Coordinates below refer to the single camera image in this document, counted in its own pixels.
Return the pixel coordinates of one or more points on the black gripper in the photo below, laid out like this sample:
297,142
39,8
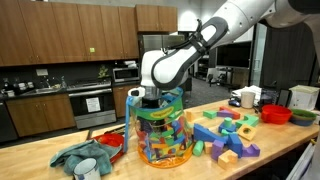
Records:
152,97

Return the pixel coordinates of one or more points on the clear plastic toy bag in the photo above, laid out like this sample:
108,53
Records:
164,137

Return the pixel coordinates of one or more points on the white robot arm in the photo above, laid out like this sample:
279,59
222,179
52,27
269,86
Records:
165,71

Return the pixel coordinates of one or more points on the small purple foam block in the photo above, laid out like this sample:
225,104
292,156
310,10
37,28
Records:
217,148

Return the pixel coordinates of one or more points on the red foam block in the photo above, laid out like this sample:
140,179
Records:
227,112

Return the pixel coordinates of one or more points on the large blue foam block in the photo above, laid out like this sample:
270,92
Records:
232,140

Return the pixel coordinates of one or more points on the tan foam arch block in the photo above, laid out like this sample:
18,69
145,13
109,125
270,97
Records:
227,159

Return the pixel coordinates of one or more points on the green foam bridge block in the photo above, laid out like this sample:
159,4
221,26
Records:
248,120

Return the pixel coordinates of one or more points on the silver microwave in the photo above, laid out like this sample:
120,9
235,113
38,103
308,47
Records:
125,74

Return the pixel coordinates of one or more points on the black oven stove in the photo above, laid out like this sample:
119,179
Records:
92,103

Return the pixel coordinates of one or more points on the red plate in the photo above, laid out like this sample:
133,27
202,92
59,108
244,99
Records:
114,140

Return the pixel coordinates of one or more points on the green foam cylinder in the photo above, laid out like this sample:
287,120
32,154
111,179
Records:
198,148

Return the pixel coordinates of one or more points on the teal cloth towel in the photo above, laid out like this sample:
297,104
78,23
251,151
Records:
69,157

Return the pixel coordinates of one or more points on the white paper cup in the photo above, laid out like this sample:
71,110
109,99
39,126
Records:
247,99

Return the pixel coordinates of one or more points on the white metal mug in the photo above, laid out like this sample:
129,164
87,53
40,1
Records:
87,169

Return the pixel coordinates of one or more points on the red plastic bowl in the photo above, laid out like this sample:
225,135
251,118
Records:
275,114

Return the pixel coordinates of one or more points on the white storage box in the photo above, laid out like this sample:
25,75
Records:
303,97

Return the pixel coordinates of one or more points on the green and blue bowls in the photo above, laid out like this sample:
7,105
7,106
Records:
302,117

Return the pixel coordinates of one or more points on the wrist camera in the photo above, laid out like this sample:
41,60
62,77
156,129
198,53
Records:
137,92

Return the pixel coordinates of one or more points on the yellow foam ring block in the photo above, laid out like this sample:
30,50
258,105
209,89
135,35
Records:
247,132

